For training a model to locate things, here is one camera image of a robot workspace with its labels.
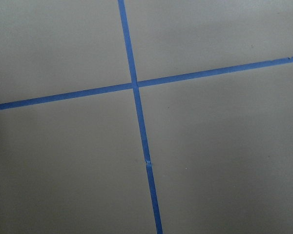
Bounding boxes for brown paper table cover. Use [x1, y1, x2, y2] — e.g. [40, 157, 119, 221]
[0, 0, 293, 234]

